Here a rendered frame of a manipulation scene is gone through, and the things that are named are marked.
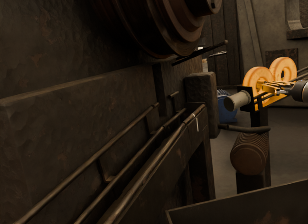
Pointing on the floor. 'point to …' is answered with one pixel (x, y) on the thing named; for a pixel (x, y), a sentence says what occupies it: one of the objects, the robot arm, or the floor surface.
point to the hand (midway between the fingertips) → (258, 84)
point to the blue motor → (224, 114)
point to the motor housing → (250, 161)
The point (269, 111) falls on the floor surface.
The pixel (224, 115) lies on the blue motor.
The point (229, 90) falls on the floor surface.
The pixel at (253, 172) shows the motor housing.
